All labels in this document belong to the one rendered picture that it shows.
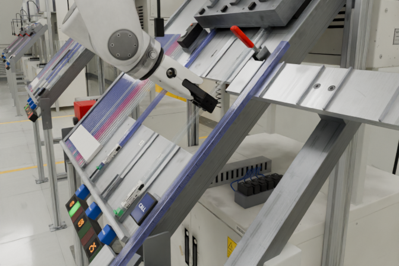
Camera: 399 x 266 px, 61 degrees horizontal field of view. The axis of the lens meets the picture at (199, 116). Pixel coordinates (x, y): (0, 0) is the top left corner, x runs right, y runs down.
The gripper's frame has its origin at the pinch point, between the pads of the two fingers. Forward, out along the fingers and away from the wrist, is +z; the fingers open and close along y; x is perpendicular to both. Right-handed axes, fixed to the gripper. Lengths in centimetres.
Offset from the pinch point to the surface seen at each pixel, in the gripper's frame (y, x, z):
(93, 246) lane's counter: 3.2, 37.5, -4.0
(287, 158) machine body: 28, -5, 63
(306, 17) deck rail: -9.9, -24.8, 4.8
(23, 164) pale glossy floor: 251, 94, 32
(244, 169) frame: 21.0, 7.4, 39.6
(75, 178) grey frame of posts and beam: 61, 41, 7
